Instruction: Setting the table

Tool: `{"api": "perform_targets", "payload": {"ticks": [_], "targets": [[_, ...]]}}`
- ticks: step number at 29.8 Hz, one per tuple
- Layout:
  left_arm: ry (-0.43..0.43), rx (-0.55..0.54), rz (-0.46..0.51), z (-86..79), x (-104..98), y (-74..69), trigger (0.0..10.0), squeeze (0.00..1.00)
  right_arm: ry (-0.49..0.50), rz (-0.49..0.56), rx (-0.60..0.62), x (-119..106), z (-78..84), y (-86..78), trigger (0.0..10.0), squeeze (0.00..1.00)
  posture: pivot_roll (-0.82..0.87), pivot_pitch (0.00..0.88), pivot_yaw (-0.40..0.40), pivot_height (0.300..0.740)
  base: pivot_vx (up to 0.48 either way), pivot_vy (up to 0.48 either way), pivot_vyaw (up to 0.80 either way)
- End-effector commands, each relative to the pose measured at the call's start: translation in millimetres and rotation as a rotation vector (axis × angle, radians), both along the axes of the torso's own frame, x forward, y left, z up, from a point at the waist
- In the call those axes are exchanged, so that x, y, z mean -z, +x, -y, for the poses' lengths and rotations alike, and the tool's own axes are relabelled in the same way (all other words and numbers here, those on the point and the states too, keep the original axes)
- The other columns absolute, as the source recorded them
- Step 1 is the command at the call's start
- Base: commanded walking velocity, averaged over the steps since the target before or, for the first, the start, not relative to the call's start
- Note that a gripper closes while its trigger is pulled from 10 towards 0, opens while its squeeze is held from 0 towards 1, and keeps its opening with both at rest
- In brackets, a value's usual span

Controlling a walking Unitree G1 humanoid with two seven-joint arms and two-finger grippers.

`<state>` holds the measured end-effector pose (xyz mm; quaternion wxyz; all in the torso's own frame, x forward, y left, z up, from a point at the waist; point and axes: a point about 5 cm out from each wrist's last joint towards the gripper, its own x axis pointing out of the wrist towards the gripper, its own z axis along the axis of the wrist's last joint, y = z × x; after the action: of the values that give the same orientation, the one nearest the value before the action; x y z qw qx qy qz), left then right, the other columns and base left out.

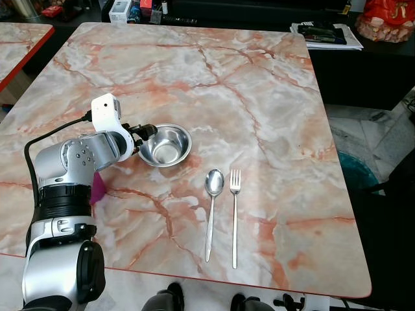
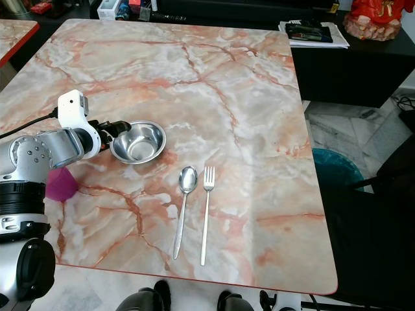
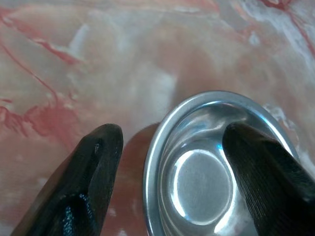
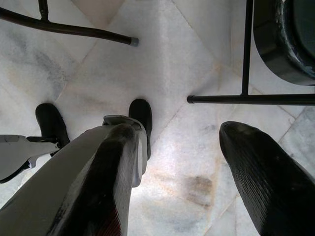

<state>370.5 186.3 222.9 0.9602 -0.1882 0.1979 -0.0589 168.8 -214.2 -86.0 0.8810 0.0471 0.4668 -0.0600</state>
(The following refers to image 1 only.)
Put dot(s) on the teal bin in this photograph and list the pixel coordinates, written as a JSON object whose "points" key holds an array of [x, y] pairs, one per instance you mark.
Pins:
{"points": [[358, 172]]}

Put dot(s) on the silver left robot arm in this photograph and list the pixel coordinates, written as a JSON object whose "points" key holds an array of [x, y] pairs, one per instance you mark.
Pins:
{"points": [[78, 159]]}

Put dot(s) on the red figurine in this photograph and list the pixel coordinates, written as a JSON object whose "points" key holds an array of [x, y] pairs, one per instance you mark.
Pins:
{"points": [[386, 18]]}

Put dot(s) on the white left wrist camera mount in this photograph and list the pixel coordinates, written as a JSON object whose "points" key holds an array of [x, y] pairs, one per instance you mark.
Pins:
{"points": [[105, 111]]}

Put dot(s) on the small steel bowl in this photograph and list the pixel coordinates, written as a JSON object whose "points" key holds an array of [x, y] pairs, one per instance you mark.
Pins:
{"points": [[167, 148]]}

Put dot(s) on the black left robot foot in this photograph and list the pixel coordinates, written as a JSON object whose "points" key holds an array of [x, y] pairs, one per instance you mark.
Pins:
{"points": [[163, 299]]}

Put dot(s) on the black right robot foot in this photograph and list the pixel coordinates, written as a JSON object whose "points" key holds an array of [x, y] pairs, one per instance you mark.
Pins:
{"points": [[259, 304]]}

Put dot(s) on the black robot foot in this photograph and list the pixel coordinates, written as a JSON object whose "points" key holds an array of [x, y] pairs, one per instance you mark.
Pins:
{"points": [[259, 304], [163, 299]]}

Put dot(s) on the white paper stack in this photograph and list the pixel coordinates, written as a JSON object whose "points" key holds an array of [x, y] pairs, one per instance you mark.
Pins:
{"points": [[353, 43]]}

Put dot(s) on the steel pot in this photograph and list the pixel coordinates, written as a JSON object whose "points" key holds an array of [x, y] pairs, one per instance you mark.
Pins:
{"points": [[26, 8]]}

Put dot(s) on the steel spoon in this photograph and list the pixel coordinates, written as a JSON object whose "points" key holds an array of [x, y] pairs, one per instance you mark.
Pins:
{"points": [[214, 182]]}

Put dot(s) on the black chair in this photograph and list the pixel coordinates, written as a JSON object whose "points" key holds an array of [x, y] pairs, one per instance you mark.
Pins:
{"points": [[389, 246]]}

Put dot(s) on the magenta plastic item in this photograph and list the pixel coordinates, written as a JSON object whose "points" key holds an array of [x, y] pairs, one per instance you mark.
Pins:
{"points": [[98, 188]]}

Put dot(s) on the white carton box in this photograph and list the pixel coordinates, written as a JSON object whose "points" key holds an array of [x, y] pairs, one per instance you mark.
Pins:
{"points": [[120, 10]]}

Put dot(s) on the black flat case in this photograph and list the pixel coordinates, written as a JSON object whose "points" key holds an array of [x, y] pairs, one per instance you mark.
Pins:
{"points": [[321, 34]]}

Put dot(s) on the steel fork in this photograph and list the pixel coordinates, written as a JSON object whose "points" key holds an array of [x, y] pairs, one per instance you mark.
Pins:
{"points": [[235, 214]]}

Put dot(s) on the small red item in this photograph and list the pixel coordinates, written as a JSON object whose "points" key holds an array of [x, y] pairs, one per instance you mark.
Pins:
{"points": [[53, 10]]}

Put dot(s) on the marble table with red edge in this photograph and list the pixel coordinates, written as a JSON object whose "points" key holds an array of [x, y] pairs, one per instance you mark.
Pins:
{"points": [[19, 45]]}

